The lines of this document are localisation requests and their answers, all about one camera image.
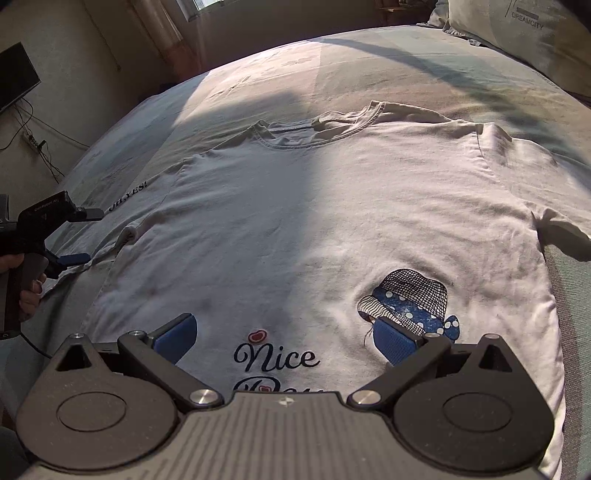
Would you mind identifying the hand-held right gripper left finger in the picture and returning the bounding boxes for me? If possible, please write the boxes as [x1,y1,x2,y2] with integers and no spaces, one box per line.
[56,313,222,412]

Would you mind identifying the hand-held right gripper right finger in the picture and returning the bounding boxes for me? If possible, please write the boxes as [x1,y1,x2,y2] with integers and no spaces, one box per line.
[347,316,514,411]

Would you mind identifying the white printed t-shirt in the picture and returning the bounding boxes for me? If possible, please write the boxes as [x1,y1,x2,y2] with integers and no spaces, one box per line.
[46,100,591,480]

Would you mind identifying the person's left hand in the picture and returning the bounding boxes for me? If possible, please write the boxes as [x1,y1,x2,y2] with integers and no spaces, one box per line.
[0,253,48,324]

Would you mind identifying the pink patterned curtain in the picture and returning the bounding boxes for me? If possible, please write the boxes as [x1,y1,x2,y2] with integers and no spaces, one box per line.
[131,0,204,88]

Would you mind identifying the window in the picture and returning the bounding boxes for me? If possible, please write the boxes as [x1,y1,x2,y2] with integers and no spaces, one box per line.
[178,0,223,13]

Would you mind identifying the bed with pastel sheet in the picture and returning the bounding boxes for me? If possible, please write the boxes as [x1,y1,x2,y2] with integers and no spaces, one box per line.
[0,21,591,480]

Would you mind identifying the grey pillow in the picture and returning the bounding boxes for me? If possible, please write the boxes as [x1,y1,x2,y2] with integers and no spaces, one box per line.
[425,0,456,31]

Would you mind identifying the wooden nightstand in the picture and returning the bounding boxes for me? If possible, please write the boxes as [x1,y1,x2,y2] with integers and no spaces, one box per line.
[376,4,439,24]

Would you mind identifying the large beige pillow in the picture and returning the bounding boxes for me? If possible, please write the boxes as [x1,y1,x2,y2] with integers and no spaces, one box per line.
[442,0,591,100]

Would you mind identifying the black wall cables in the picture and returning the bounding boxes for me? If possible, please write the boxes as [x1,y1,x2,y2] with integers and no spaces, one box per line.
[0,99,91,182]

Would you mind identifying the black wall television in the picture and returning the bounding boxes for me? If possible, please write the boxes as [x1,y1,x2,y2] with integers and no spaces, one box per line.
[0,41,42,114]

